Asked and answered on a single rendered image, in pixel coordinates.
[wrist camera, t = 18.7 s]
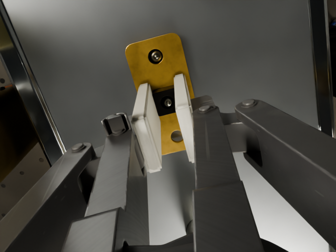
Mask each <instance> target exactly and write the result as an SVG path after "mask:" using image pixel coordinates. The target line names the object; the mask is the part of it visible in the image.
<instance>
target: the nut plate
mask: <svg viewBox="0 0 336 252"><path fill-rule="evenodd" d="M153 49H157V50H160V51H161V52H162V55H163V58H162V60H161V62H159V63H152V62H151V61H150V60H149V57H148V55H149V52H150V51H151V50H153ZM125 56H126V59H127V62H128V65H129V69H130V72H131V75H132V78H133V81H134V85H135V88H136V91H137V93H138V89H139V86H140V85H142V84H145V83H148V84H150V88H151V91H152V97H153V100H154V103H155V107H156V110H157V114H158V116H159V118H160V129H161V155H166V154H170V153H174V152H179V151H183V150H186V147H185V143H184V139H182V140H180V141H175V140H173V139H172V138H171V134H172V132H174V131H177V130H178V131H181V128H180V124H179V121H178V117H177V113H176V107H175V87H174V77H175V75H179V74H183V75H185V79H186V83H187V87H188V91H189V95H190V99H194V98H195V95H194V91H193V87H192V83H191V79H190V75H189V71H188V66H187V62H186V58H185V54H184V50H183V46H182V41H181V38H180V37H179V36H178V35H177V34H176V33H167V34H164V35H160V36H156V37H153V38H149V39H146V40H142V41H138V42H135V43H132V44H130V45H128V46H127V48H126V50H125ZM165 96H169V97H171V98H172V99H173V104H172V105H171V106H169V107H167V106H164V104H163V102H162V100H161V99H162V98H163V97H165Z"/></svg>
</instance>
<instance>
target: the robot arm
mask: <svg viewBox="0 0 336 252"><path fill-rule="evenodd" d="M152 94H153V93H152V90H151V86H150V84H148V83H144V84H140V86H139V88H138V92H137V96H136V100H135V105H134V109H133V113H132V115H129V116H128V115H127V113H126V112H119V113H115V114H112V115H109V116H107V117H105V118H104V119H102V121H101V123H102V126H103V128H104V131H105V134H106V139H105V143H104V145H102V146H100V147H98V148H95V149H94V148H93V145H92V143H91V142H84V143H78V144H75V145H74V146H73V147H71V148H69V149H68V150H67V151H66V152H65V153H64V154H63V155H62V156H61V157H60V158H59V159H58V160H57V161H56V163H55V164H54V165H53V166H52V167H51V168H50V169H49V170H48V171H47V172H46V173H45V174H44V175H43V176H42V177H41V178H40V179H39V180H38V181H37V183H36V184H35V185H34V186H33V187H32V188H31V189H30V190H29V191H28V192H27V193H26V194H25V195H24V196H23V197H22V198H21V199H20V200H19V202H18V203H17V204H16V205H15V206H14V207H13V208H12V209H11V210H10V211H9V212H8V213H7V214H6V215H5V216H4V217H3V218H2V219H1V220H0V252H289V251H287V250H285V249H284V248H282V247H280V246H278V245H276V244H274V243H272V242H270V241H268V240H265V239H263V238H260V235H259V232H258V229H257V225H256V222H255V219H254V216H253V212H252V209H251V206H250V203H249V200H248V196H247V193H246V190H245V187H244V184H243V181H242V180H241V179H240V176H239V173H238V169H237V166H236V163H235V159H234V156H233V153H243V156H244V158H245V159H246V160H247V161H248V162H249V163H250V165H251V166H252V167H253V168H254V169H255V170H256V171H257V172H258V173H259V174H260V175H261V176H262V177H263V178H264V179H265V180H266V181H267V182H268V183H269V184H270V185H271V186H272V187H273V188H274V189H275V190H276V191H277V192H278V193H279V194H280V195H281V196H282V197H283V198H284V199H285V200H286V201H287V202H288V203H289V204H290V205H291V206H292V207H293V208H294V209H295V210H296V211H297V212H298V213H299V214H300V215H301V216H302V217H303V218H304V219H305V220H306V222H307V223H308V224H309V225H310V226H311V227H312V228H313V229H314V230H315V231H316V232H317V233H318V234H319V235H320V236H321V237H322V238H323V239H324V240H325V241H326V242H327V243H328V244H329V245H330V246H331V247H332V248H333V249H334V250H335V251H336V139H335V138H333V137H332V136H330V135H328V134H326V133H324V132H322V131H320V130H318V129H316V128H314V127H312V126H310V125H308V124H306V123H305V122H303V121H301V120H299V119H297V118H295V117H293V116H291V115H289V114H287V113H285V112H283V111H281V110H279V109H278V108H276V107H274V106H272V105H270V104H268V103H266V102H264V101H262V100H259V99H247V100H245V101H242V102H240V103H238V104H237V105H235V107H234V109H235V112H232V113H222V112H220V110H219V107H218V106H216V105H215V103H214V101H213V99H212V97H211V96H209V95H204V96H200V97H196V98H192V99H191V98H190V93H189V89H188V85H187V81H186V77H185V75H183V74H178V75H175V77H174V96H175V111H176V115H177V118H178V122H179V126H180V129H181V133H182V137H183V141H184V144H185V148H186V152H187V155H188V159H189V162H192V163H194V168H195V189H193V190H192V216H193V232H192V233H189V234H187V235H185V236H182V237H180V238H177V239H175V240H173V241H170V242H168V243H166V244H162V245H150V235H149V209H148V183H147V172H150V173H154V172H158V171H160V170H161V169H162V146H161V121H160V117H159V116H158V112H157V109H156V106H155V102H154V99H153V95H152ZM144 164H145V166H144ZM145 167H146V169H145ZM146 170H147V172H146Z"/></svg>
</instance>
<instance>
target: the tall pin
mask: <svg viewBox="0 0 336 252"><path fill-rule="evenodd" d="M162 103H163V105H164V106H166V107H170V106H172V104H173V103H174V100H173V98H172V97H170V96H164V97H163V98H162Z"/></svg>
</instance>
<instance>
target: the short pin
mask: <svg viewBox="0 0 336 252"><path fill-rule="evenodd" d="M151 59H152V60H153V61H154V62H159V61H160V60H161V59H162V52H161V51H160V50H158V49H153V50H152V53H151Z"/></svg>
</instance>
